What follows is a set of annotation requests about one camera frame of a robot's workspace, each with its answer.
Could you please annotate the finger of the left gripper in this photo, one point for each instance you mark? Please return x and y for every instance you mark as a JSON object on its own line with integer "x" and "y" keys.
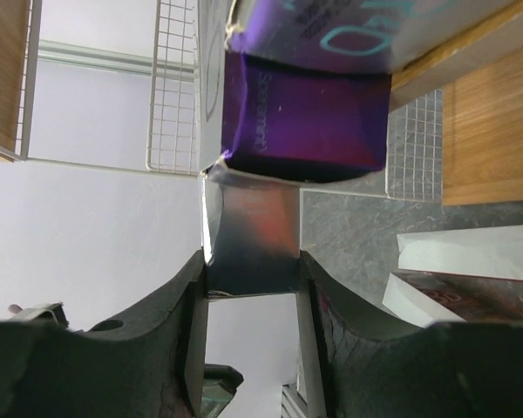
{"x": 219, "y": 389}

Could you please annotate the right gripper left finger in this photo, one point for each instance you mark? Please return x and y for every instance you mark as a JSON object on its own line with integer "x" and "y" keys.
{"x": 146, "y": 361}

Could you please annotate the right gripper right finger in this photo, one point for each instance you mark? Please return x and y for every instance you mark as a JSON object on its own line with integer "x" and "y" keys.
{"x": 359, "y": 361}

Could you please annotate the silver Protefix toothpaste box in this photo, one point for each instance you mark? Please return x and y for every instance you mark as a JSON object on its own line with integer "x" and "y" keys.
{"x": 250, "y": 237}

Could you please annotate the purple RiO toothpaste box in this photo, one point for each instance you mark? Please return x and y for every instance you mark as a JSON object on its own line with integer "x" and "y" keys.
{"x": 299, "y": 91}

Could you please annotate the silver red box front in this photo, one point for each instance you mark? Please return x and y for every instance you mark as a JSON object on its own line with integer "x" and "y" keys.
{"x": 423, "y": 298}

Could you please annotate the silver red box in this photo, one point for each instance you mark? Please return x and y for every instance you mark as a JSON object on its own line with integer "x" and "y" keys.
{"x": 495, "y": 252}
{"x": 423, "y": 298}

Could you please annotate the silver red box rear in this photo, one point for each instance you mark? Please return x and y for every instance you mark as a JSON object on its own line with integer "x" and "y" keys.
{"x": 495, "y": 252}

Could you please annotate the aluminium floor rail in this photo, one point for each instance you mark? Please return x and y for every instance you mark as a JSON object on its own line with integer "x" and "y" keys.
{"x": 293, "y": 405}

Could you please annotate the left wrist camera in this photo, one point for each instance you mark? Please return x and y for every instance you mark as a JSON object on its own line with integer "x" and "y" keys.
{"x": 50, "y": 312}

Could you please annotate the white wire wooden shelf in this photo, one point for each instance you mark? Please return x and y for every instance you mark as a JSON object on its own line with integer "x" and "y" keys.
{"x": 473, "y": 50}

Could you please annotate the left aluminium frame post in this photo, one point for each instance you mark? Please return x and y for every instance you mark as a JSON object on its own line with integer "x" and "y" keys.
{"x": 111, "y": 61}

